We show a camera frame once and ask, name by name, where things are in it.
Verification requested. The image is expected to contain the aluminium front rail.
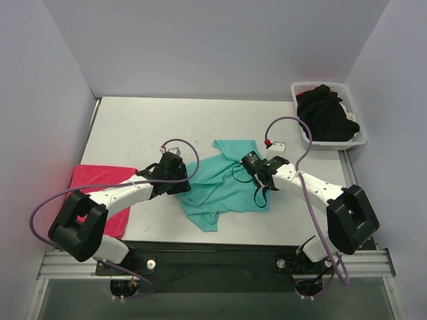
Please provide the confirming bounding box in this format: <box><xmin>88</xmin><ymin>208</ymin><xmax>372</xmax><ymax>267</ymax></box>
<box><xmin>37</xmin><ymin>250</ymin><xmax>396</xmax><ymax>279</ymax></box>

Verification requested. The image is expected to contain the white garment in basket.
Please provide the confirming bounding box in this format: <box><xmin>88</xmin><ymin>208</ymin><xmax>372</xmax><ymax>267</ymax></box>
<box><xmin>340</xmin><ymin>102</ymin><xmax>357</xmax><ymax>123</ymax></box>

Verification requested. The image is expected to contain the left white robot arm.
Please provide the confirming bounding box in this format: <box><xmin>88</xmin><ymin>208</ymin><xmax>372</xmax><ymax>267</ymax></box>
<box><xmin>48</xmin><ymin>151</ymin><xmax>191</xmax><ymax>275</ymax></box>

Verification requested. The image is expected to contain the teal t shirt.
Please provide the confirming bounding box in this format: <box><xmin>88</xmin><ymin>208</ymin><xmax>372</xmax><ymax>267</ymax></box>
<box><xmin>177</xmin><ymin>140</ymin><xmax>270</xmax><ymax>232</ymax></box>

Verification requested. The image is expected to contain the aluminium right side rail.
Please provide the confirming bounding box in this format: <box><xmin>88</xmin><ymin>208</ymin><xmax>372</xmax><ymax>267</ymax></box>
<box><xmin>338</xmin><ymin>151</ymin><xmax>379</xmax><ymax>250</ymax></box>

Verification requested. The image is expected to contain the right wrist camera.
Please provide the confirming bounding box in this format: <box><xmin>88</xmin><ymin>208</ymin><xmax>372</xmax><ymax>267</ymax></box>
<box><xmin>264</xmin><ymin>139</ymin><xmax>286</xmax><ymax>157</ymax></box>

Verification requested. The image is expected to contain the aluminium left side rail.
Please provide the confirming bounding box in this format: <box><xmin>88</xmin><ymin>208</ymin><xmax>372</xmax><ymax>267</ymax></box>
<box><xmin>86</xmin><ymin>97</ymin><xmax>102</xmax><ymax>141</ymax></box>

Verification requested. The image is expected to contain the folded pink t shirt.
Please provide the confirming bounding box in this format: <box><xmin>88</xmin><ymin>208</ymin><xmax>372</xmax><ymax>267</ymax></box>
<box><xmin>63</xmin><ymin>163</ymin><xmax>138</xmax><ymax>240</ymax></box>

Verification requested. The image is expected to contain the black t shirt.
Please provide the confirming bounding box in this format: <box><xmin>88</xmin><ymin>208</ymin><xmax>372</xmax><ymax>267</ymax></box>
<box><xmin>296</xmin><ymin>84</ymin><xmax>360</xmax><ymax>142</ymax></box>

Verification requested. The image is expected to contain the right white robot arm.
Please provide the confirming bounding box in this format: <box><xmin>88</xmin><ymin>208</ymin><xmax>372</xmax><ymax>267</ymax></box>
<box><xmin>241</xmin><ymin>151</ymin><xmax>380</xmax><ymax>272</ymax></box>

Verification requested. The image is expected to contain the white plastic laundry basket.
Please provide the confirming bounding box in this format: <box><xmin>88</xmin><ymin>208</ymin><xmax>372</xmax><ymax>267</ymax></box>
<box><xmin>291</xmin><ymin>81</ymin><xmax>367</xmax><ymax>150</ymax></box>

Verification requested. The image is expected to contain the aluminium rail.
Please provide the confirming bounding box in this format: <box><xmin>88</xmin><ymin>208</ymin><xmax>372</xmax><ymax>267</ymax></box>
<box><xmin>86</xmin><ymin>97</ymin><xmax>102</xmax><ymax>141</ymax></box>
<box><xmin>338</xmin><ymin>151</ymin><xmax>379</xmax><ymax>250</ymax></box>
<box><xmin>37</xmin><ymin>250</ymin><xmax>396</xmax><ymax>279</ymax></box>

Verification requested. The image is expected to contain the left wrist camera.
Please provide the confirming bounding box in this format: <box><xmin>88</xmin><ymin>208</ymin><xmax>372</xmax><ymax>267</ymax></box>
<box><xmin>159</xmin><ymin>146</ymin><xmax>181</xmax><ymax>156</ymax></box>

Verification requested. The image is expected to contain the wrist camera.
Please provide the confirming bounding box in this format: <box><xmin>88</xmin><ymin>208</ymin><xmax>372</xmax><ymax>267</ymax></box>
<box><xmin>264</xmin><ymin>139</ymin><xmax>286</xmax><ymax>157</ymax></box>
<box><xmin>159</xmin><ymin>146</ymin><xmax>181</xmax><ymax>156</ymax></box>

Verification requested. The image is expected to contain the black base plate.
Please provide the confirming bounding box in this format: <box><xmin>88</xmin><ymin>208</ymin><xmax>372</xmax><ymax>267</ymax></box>
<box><xmin>95</xmin><ymin>241</ymin><xmax>338</xmax><ymax>294</ymax></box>

